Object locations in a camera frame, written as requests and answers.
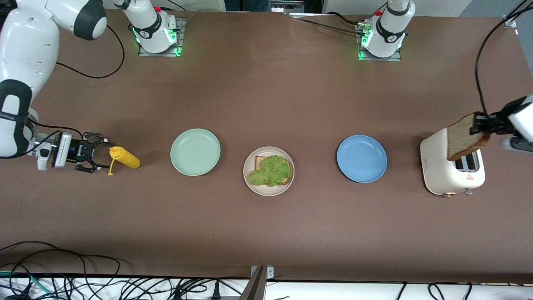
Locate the brown toasted bread slice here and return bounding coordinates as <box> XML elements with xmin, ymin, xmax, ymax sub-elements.
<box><xmin>254</xmin><ymin>155</ymin><xmax>291</xmax><ymax>186</ymax></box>
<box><xmin>447</xmin><ymin>112</ymin><xmax>491</xmax><ymax>162</ymax></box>

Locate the yellow mustard squeeze bottle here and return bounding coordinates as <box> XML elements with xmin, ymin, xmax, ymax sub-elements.
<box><xmin>107</xmin><ymin>146</ymin><xmax>141</xmax><ymax>176</ymax></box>

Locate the green lettuce leaf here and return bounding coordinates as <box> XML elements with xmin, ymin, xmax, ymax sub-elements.
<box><xmin>245</xmin><ymin>155</ymin><xmax>292</xmax><ymax>188</ymax></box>

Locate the mint green plate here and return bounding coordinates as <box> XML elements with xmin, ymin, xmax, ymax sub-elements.
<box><xmin>170</xmin><ymin>128</ymin><xmax>221</xmax><ymax>177</ymax></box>

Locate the blue plate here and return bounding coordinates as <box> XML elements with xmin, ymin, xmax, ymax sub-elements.
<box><xmin>336</xmin><ymin>135</ymin><xmax>388</xmax><ymax>183</ymax></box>

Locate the beige plate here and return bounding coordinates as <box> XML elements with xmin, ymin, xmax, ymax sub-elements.
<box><xmin>243</xmin><ymin>146</ymin><xmax>295</xmax><ymax>197</ymax></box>

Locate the white two-slot toaster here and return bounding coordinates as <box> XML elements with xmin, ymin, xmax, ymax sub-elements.
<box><xmin>420</xmin><ymin>126</ymin><xmax>486</xmax><ymax>198</ymax></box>

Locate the aluminium profile bar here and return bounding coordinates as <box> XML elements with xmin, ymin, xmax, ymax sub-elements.
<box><xmin>503</xmin><ymin>0</ymin><xmax>533</xmax><ymax>29</ymax></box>

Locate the person in blue trousers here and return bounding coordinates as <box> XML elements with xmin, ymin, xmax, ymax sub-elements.
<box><xmin>225</xmin><ymin>0</ymin><xmax>271</xmax><ymax>12</ymax></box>

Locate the grey metal beam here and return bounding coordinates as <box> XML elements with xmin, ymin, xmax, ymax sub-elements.
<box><xmin>239</xmin><ymin>267</ymin><xmax>268</xmax><ymax>300</ymax></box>

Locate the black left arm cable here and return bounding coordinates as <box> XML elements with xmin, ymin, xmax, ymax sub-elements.
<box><xmin>476</xmin><ymin>0</ymin><xmax>533</xmax><ymax>116</ymax></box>

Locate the black looped cable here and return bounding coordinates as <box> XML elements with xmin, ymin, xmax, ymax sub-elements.
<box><xmin>0</xmin><ymin>241</ymin><xmax>250</xmax><ymax>300</ymax></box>

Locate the grey left arm base plate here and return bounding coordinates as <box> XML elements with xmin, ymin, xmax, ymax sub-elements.
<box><xmin>355</xmin><ymin>23</ymin><xmax>402</xmax><ymax>62</ymax></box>

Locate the teal cable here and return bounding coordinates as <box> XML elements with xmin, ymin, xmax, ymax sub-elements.
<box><xmin>0</xmin><ymin>270</ymin><xmax>47</xmax><ymax>300</ymax></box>

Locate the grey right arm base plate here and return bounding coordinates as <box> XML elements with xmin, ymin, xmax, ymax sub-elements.
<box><xmin>138</xmin><ymin>17</ymin><xmax>186</xmax><ymax>57</ymax></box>

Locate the black cable on table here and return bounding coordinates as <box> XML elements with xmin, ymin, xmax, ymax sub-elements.
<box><xmin>291</xmin><ymin>12</ymin><xmax>367</xmax><ymax>37</ymax></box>

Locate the small silver table bracket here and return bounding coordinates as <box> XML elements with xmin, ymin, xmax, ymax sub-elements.
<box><xmin>250</xmin><ymin>265</ymin><xmax>275</xmax><ymax>279</ymax></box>

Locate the grey metal frame rail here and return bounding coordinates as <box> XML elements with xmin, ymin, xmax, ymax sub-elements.
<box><xmin>271</xmin><ymin>0</ymin><xmax>304</xmax><ymax>13</ymax></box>

